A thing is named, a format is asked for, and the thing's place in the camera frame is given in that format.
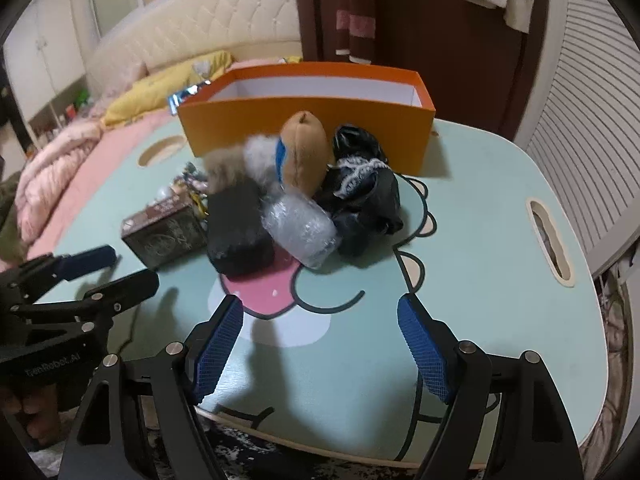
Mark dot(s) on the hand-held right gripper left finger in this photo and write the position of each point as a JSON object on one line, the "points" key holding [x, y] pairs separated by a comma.
{"points": [[217, 355]]}

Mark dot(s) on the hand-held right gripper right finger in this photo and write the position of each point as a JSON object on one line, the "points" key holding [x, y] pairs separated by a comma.
{"points": [[425, 355]]}

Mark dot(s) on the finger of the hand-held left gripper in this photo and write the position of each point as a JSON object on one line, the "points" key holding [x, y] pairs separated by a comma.
{"points": [[90, 260], [130, 287]]}

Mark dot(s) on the brown printed carton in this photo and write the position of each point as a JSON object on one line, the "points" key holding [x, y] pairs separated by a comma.
{"points": [[165, 235]]}

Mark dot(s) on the dark rectangular case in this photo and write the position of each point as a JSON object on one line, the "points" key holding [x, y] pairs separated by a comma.
{"points": [[237, 235]]}

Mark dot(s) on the beige fluffy pompom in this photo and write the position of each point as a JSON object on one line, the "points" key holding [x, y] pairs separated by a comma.
{"points": [[225, 170]]}

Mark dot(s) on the bubble wrap bundle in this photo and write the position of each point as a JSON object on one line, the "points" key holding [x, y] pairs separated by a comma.
{"points": [[300, 227]]}

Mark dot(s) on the black lace-trimmed cloth bundle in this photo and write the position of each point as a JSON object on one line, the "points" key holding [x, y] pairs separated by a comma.
{"points": [[365, 200]]}

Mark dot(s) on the white fluffy pompom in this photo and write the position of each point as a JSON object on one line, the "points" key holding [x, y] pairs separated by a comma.
{"points": [[260, 157]]}

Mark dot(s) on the orange cardboard box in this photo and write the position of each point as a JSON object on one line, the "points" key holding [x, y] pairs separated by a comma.
{"points": [[240, 115]]}

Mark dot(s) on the brown plush toy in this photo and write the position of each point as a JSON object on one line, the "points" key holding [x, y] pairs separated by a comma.
{"points": [[305, 155]]}

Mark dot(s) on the person's left hand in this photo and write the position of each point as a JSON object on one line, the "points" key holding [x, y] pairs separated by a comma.
{"points": [[35, 420]]}

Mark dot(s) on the pink floral quilt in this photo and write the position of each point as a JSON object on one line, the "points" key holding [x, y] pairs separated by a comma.
{"points": [[55, 160]]}

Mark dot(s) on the pink duvet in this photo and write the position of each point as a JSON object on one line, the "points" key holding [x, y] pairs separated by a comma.
{"points": [[115, 155]]}

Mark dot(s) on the large yellow pillow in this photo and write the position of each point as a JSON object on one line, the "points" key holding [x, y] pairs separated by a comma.
{"points": [[145, 95]]}

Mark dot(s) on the white wardrobe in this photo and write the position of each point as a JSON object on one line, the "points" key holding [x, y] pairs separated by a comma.
{"points": [[55, 60]]}

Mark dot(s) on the cream tufted headboard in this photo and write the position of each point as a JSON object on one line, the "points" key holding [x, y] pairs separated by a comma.
{"points": [[210, 25]]}

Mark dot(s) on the white slatted cabinet door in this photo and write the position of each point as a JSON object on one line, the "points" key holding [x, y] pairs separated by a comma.
{"points": [[575, 135]]}

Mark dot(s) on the small yellow pillow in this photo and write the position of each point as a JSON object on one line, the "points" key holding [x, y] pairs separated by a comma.
{"points": [[290, 60]]}

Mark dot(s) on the brown wooden door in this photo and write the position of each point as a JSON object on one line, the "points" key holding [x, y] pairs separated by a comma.
{"points": [[425, 35]]}

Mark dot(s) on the brown pink striped scarf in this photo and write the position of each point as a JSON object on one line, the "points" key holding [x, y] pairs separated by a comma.
{"points": [[360, 25]]}

